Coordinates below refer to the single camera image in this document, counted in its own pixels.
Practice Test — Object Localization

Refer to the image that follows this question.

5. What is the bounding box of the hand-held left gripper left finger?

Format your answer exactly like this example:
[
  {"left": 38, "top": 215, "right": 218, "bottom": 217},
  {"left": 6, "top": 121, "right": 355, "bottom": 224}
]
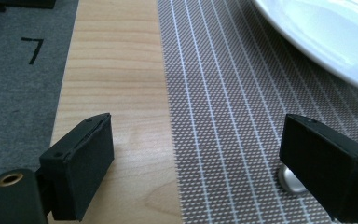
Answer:
[{"left": 38, "top": 112, "right": 116, "bottom": 222}]

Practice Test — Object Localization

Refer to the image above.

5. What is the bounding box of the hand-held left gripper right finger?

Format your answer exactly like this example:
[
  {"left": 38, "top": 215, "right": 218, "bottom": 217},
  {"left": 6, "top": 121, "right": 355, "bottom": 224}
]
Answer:
[{"left": 279, "top": 113, "right": 358, "bottom": 224}]

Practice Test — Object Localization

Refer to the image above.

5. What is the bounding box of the silver metal utensil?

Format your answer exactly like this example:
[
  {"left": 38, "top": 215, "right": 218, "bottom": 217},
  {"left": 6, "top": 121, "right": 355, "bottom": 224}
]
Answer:
[{"left": 277, "top": 164, "right": 308, "bottom": 194}]

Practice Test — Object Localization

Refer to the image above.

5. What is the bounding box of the brown striped woven placemat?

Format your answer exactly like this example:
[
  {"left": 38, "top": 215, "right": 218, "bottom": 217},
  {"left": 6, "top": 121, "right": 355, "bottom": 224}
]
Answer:
[{"left": 157, "top": 0, "right": 358, "bottom": 224}]

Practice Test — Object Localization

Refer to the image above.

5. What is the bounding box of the white ceramic plate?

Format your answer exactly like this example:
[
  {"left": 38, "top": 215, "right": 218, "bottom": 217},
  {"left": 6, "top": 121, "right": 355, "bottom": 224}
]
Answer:
[{"left": 251, "top": 0, "right": 358, "bottom": 96}]

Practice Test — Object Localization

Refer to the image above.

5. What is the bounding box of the black object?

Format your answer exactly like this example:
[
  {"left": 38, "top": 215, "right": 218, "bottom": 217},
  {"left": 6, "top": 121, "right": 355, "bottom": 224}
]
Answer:
[{"left": 0, "top": 0, "right": 57, "bottom": 13}]

